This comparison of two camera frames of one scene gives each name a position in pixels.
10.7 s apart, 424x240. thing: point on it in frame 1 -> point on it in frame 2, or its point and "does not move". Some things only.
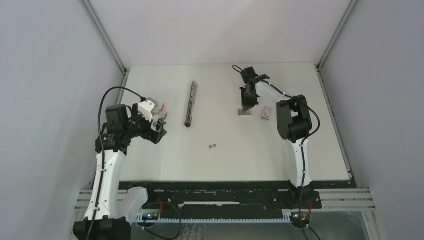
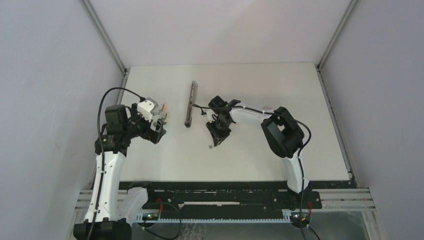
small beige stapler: x=162 y=115 does not move
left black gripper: x=150 y=134 does not move
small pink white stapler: x=164 y=108 does not move
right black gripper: x=246 y=104 -> x=218 y=137
